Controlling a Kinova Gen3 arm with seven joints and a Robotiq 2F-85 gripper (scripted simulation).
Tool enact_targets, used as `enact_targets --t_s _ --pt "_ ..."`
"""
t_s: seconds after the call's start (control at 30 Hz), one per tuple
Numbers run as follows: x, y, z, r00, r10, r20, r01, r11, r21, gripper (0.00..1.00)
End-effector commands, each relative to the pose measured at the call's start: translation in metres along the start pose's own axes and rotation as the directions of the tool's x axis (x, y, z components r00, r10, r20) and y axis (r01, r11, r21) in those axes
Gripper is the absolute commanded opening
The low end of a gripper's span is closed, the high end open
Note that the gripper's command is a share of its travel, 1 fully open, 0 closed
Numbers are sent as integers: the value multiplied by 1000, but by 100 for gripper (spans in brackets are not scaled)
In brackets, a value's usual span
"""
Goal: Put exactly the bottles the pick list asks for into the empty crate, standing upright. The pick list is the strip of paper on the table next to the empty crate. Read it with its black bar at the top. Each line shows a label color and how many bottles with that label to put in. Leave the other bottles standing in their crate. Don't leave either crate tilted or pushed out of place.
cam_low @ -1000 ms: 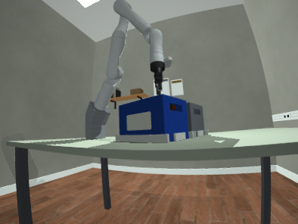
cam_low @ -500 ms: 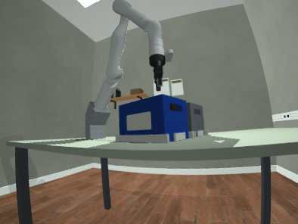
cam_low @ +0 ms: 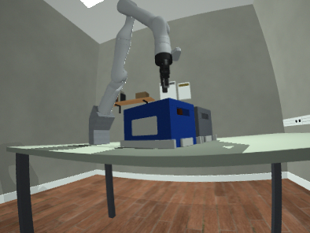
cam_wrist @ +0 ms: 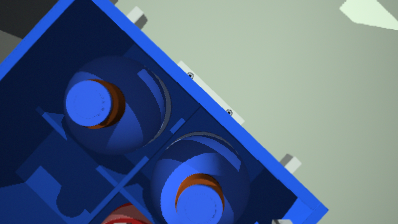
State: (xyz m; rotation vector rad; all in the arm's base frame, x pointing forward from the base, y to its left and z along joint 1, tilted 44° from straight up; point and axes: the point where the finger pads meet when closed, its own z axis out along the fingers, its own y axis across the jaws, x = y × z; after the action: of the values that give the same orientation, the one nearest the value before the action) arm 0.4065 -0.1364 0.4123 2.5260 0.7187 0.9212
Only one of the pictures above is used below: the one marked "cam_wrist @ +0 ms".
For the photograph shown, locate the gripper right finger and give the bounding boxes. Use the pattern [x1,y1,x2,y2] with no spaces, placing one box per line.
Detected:
[272,219,293,224]

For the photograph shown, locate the blue divided crate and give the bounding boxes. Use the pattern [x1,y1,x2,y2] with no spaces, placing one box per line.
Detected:
[0,0,329,224]

